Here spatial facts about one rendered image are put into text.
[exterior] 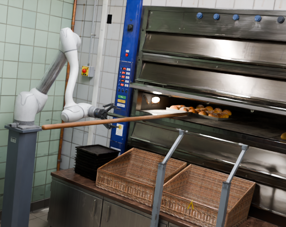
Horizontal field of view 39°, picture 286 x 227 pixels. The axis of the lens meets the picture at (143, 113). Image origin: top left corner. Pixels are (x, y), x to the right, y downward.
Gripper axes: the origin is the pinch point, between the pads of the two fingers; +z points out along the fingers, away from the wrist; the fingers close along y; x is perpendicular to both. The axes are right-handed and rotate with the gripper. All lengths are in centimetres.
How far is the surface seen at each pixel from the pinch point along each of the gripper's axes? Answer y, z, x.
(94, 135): 34, -70, -59
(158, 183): 37, 43, 3
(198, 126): 2, 38, -58
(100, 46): -52, -75, -57
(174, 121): 3, 15, -58
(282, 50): -65, 93, -58
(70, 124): 0, 10, 59
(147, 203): 59, 30, -9
